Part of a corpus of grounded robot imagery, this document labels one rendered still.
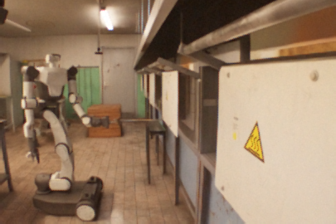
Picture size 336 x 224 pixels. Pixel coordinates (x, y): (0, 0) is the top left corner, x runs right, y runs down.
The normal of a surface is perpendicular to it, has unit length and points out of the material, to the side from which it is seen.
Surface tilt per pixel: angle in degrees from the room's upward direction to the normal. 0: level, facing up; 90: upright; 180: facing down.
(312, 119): 90
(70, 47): 90
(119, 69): 90
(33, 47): 90
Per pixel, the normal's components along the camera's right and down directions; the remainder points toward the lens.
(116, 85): 0.17, 0.10
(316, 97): -0.99, 0.02
